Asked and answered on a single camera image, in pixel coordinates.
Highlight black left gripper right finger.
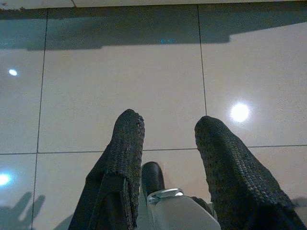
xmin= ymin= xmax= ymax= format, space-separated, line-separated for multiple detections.
xmin=194 ymin=115 xmax=307 ymax=230

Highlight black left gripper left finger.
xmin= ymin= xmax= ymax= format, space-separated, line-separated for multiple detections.
xmin=68 ymin=109 xmax=146 ymax=230

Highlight white robot leg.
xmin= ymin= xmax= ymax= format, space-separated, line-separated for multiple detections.
xmin=146 ymin=188 xmax=221 ymax=230

